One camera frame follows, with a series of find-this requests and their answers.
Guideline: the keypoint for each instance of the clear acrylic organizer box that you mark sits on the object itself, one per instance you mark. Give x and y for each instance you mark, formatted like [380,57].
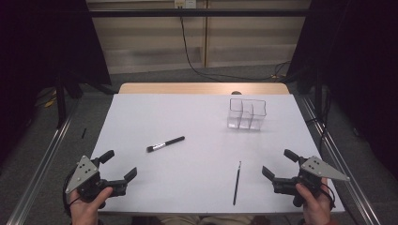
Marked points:
[233,118]

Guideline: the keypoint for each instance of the thick black makeup brush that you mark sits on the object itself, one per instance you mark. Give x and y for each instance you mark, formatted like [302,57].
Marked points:
[172,141]

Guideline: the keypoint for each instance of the wooden table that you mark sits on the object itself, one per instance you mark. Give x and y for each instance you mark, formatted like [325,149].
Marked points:
[187,88]

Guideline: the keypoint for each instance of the thin black makeup brush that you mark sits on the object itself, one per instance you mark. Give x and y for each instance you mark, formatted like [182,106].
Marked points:
[237,184]

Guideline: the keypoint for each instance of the black stand post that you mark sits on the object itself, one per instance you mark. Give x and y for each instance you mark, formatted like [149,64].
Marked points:
[61,103]
[318,93]

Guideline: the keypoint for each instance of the person's right hand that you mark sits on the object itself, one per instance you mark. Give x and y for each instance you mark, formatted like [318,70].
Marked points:
[316,209]

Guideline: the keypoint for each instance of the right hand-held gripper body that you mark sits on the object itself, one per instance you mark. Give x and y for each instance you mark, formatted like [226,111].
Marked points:
[308,178]

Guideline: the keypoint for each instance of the dark table grommet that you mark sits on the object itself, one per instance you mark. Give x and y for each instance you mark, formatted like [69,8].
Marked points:
[236,92]

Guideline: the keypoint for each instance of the black horizontal bar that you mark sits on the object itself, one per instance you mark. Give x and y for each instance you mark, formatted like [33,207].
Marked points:
[140,12]

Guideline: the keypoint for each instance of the white wall socket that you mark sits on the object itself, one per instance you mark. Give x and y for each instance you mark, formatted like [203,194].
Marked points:
[184,3]

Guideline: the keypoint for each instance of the metal floor rail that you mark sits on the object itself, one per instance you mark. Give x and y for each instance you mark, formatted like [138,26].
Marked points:
[328,142]
[42,168]

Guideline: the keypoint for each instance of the white table board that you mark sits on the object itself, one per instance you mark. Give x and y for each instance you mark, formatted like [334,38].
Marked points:
[187,118]

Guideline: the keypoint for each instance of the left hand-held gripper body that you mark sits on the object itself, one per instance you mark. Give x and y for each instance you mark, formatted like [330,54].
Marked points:
[90,182]

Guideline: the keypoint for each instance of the small yellow object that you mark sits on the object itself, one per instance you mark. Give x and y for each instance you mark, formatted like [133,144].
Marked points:
[50,102]

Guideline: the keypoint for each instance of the black curtain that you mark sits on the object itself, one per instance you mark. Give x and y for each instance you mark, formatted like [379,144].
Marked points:
[359,62]
[37,47]

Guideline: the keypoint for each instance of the person's left hand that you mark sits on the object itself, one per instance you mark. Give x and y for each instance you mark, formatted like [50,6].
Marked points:
[84,212]

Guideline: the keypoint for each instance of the small black stick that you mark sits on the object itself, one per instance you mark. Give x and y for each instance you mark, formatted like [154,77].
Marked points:
[83,133]

